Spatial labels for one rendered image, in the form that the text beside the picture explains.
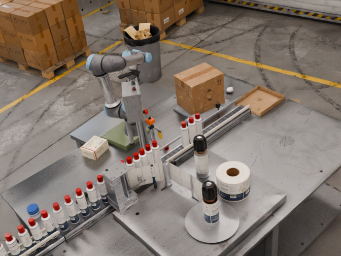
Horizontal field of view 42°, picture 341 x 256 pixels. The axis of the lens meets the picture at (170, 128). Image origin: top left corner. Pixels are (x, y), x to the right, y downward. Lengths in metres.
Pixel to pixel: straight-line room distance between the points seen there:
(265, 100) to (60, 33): 3.43
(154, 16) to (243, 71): 1.70
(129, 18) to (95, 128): 3.68
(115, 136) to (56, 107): 2.30
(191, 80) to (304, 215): 1.32
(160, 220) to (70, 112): 3.00
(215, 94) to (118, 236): 1.39
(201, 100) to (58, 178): 1.19
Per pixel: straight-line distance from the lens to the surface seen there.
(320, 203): 3.60
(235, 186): 2.56
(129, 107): 2.59
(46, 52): 6.08
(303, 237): 3.35
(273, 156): 3.02
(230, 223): 2.52
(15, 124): 5.44
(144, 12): 6.67
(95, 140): 3.23
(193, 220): 2.55
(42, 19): 5.97
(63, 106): 5.49
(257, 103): 3.53
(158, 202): 2.69
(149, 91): 3.80
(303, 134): 3.23
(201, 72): 3.40
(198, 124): 3.02
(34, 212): 2.86
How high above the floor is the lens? 2.80
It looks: 36 degrees down
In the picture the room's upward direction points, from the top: 8 degrees counter-clockwise
